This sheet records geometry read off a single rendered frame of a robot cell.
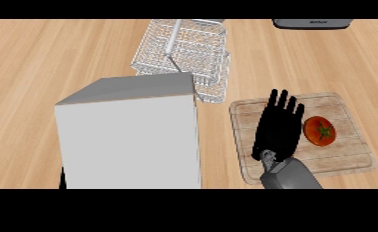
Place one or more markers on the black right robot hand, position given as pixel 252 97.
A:
pixel 277 132

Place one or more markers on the pale wooden cutting board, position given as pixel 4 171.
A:
pixel 341 162

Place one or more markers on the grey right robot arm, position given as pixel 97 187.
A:
pixel 290 177

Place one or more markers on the large pale grey block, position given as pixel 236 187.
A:
pixel 128 142

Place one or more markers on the dark grey appliance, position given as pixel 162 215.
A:
pixel 313 24

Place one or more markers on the red tomato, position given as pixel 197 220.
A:
pixel 315 132

